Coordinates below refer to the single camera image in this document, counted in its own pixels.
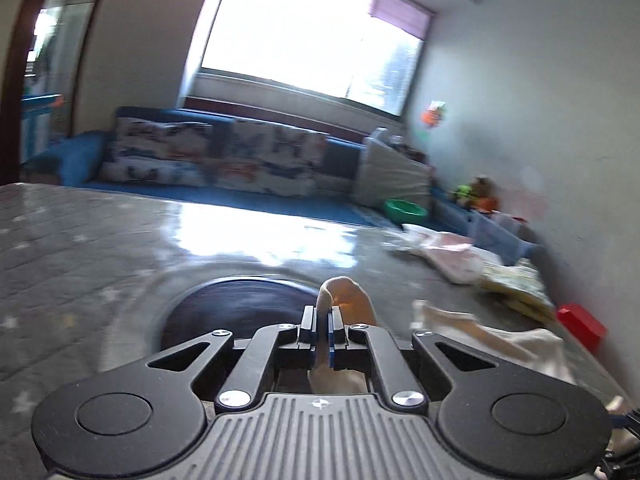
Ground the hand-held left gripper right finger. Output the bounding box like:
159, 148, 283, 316
327, 306, 501, 408

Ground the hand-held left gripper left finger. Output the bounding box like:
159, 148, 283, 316
145, 305, 321, 408

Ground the cream sweatshirt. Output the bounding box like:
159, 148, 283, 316
307, 276, 576, 396

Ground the dark round bowl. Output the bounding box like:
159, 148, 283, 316
160, 276, 321, 356

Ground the white plastic bag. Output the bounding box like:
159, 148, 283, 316
400, 224, 483, 286

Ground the green plastic basin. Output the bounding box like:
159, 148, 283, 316
384, 199, 429, 226

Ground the grey pillow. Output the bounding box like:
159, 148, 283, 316
352, 137, 433, 211

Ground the butterfly print cushion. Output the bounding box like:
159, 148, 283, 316
100, 117, 213, 187
207, 120, 329, 198

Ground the clear plastic storage box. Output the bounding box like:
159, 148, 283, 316
467, 207, 538, 266

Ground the folded yellow blanket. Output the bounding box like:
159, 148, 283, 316
477, 260, 557, 322

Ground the teddy bear toy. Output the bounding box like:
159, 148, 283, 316
452, 175, 499, 211

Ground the colourful pinwheel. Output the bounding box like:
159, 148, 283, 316
420, 100, 448, 129

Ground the red plastic stool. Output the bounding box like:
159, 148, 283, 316
556, 304, 608, 353

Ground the blue sofa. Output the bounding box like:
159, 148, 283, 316
25, 106, 371, 226

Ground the large window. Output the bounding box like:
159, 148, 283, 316
200, 0, 432, 117

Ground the blue and white cabinet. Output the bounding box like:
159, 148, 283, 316
21, 92, 64, 162

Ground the brown door frame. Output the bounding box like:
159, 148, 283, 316
0, 0, 118, 186

